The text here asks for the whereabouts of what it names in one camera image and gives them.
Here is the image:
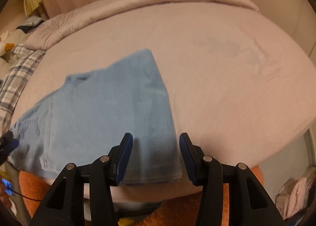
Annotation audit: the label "light blue denim pants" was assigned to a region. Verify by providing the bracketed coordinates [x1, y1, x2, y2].
[11, 49, 182, 185]

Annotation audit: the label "person's left hand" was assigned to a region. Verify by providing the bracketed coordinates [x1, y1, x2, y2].
[0, 182, 12, 209]

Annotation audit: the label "orange fuzzy rug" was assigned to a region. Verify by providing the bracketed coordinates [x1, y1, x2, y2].
[18, 165, 265, 226]

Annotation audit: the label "pink clothes pile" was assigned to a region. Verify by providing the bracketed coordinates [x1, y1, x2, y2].
[275, 167, 315, 219]

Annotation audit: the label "plaid pillow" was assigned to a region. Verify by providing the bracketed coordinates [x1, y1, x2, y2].
[1, 44, 46, 133]

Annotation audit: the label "white duck plush toy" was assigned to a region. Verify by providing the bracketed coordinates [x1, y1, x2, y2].
[0, 31, 15, 56]

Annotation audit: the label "pink bed sheet mattress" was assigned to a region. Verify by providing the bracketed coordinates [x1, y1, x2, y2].
[10, 2, 315, 202]

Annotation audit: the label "pink folded duvet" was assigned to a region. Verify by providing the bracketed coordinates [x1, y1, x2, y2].
[24, 0, 260, 51]

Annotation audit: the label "dark folded cloth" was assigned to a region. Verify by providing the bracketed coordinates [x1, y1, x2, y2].
[16, 15, 44, 33]

